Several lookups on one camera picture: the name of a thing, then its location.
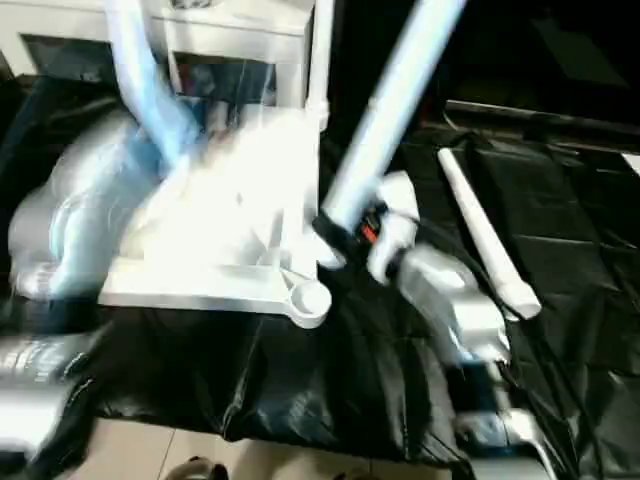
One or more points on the white plastic table top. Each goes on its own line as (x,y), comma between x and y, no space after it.
(240,200)

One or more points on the black mat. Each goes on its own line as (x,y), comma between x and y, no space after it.
(300,375)

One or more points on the black flat screen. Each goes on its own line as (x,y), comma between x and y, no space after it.
(550,112)

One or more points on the white glass-door cabinet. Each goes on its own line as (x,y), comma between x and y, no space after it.
(225,45)

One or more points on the white flat board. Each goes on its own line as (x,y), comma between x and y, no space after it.
(632,164)

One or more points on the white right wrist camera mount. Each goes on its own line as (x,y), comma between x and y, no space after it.
(400,230)

